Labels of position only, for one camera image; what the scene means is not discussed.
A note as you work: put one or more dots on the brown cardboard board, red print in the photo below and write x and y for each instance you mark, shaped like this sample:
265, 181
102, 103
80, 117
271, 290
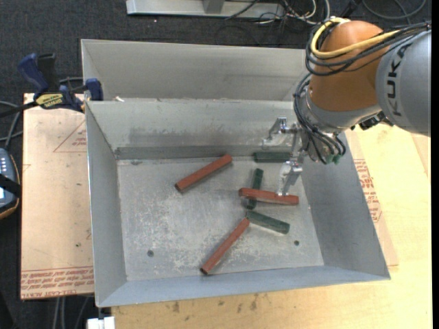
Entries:
51, 190

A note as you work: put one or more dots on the red-brown flat block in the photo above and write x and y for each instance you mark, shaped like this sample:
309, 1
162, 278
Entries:
264, 196
204, 173
226, 245

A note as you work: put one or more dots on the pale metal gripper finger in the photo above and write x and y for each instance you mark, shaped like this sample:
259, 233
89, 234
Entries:
289, 173
280, 124

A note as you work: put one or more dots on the grey metal bin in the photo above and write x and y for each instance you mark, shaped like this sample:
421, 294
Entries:
171, 218

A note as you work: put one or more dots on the dark green flat block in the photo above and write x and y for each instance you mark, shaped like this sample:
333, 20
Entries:
257, 178
269, 222
272, 156

